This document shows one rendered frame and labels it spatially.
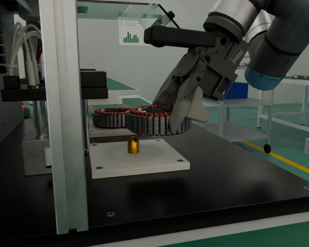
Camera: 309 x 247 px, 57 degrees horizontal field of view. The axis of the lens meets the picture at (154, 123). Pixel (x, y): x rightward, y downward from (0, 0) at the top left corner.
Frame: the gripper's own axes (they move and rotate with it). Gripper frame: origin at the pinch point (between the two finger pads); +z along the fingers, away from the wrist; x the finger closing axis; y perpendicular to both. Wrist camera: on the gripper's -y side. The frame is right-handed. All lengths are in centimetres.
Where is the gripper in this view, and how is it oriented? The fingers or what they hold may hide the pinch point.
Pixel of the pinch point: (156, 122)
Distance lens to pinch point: 49.4
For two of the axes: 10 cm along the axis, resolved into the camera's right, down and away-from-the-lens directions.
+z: -5.1, 8.6, 0.3
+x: -2.7, -1.9, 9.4
